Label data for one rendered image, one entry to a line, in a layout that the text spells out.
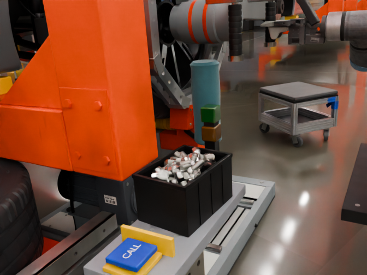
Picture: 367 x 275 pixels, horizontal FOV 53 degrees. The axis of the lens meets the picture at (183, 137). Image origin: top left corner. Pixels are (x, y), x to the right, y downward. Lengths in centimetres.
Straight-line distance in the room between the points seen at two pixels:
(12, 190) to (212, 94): 60
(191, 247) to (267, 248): 79
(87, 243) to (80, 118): 31
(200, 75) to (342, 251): 87
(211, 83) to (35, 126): 50
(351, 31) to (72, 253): 101
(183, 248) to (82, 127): 36
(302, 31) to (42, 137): 86
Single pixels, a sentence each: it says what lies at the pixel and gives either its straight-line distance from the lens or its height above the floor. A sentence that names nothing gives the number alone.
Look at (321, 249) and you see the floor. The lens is 154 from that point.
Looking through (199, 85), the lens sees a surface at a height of 67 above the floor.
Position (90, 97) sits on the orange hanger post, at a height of 72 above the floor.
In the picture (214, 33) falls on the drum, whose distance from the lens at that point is 118.
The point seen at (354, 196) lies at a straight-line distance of 129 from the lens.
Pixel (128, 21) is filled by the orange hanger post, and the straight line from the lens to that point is 86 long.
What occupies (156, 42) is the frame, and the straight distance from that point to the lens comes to 106.
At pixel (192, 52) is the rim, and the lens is 151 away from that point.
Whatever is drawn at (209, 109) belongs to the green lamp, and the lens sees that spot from 90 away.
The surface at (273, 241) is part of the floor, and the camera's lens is 155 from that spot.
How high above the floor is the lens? 89
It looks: 19 degrees down
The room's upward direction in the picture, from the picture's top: 4 degrees counter-clockwise
